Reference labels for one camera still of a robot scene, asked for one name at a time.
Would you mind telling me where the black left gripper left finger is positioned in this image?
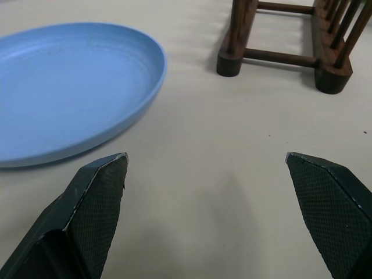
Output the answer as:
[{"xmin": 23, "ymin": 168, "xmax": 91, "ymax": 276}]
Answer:
[{"xmin": 0, "ymin": 152, "xmax": 129, "ymax": 279}]

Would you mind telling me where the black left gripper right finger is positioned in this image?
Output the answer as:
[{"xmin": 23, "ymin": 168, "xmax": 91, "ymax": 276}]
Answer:
[{"xmin": 285, "ymin": 151, "xmax": 372, "ymax": 279}]

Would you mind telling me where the dark wooden dish rack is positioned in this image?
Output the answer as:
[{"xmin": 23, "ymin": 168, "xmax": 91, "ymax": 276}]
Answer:
[{"xmin": 216, "ymin": 0, "xmax": 372, "ymax": 95}]

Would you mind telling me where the blue plate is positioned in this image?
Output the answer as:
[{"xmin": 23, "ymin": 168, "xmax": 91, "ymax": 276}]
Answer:
[{"xmin": 0, "ymin": 22, "xmax": 168, "ymax": 169}]

